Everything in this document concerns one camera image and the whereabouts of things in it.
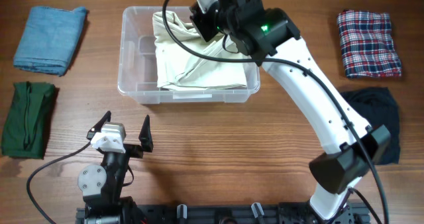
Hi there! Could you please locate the folded dark green cloth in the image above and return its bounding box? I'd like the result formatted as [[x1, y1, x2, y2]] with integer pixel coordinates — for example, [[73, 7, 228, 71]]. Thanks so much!
[[1, 82, 56, 159]]

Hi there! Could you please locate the right black camera cable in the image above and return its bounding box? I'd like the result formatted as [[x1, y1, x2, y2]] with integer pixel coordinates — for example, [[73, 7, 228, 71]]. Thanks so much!
[[161, 0, 390, 224]]

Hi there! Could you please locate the left black camera cable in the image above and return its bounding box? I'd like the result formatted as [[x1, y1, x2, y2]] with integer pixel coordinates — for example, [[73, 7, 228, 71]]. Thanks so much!
[[26, 141, 92, 224]]

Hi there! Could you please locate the red plaid cloth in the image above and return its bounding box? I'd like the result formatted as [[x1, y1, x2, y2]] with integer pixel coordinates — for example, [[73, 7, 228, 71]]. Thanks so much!
[[337, 10, 402, 79]]

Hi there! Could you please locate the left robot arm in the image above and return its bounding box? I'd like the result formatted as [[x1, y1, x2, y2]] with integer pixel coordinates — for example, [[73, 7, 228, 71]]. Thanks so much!
[[76, 111, 154, 224]]

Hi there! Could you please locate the black camera cable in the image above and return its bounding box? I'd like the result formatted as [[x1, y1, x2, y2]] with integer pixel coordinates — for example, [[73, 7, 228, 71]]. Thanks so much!
[[26, 141, 92, 224], [161, 0, 390, 224]]

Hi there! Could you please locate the folded black cloth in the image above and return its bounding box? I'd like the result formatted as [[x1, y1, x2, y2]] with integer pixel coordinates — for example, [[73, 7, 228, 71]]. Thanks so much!
[[341, 87, 401, 165]]

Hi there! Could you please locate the clear plastic storage container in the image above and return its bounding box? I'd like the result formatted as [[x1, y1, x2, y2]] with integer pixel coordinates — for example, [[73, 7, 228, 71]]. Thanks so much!
[[117, 6, 260, 104]]

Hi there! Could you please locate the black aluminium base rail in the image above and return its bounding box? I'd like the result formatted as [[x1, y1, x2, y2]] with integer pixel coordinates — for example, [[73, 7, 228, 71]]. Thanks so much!
[[75, 201, 370, 224]]

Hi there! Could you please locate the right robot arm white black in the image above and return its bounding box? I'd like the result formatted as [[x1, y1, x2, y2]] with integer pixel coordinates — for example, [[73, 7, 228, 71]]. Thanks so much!
[[191, 0, 391, 223]]

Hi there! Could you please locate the folded light blue cloth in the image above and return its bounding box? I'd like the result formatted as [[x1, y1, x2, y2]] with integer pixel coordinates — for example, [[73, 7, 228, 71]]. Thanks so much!
[[13, 6, 87, 76]]

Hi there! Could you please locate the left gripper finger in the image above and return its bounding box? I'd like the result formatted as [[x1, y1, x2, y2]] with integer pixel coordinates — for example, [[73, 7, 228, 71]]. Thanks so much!
[[89, 111, 111, 133], [138, 115, 152, 145]]

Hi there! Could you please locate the cream cloth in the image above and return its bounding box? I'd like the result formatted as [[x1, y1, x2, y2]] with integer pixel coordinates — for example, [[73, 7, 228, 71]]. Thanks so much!
[[152, 11, 247, 91]]

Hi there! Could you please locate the white label sticker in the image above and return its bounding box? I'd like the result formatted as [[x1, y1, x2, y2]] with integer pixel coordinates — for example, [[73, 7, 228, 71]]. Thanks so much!
[[173, 93, 213, 99]]

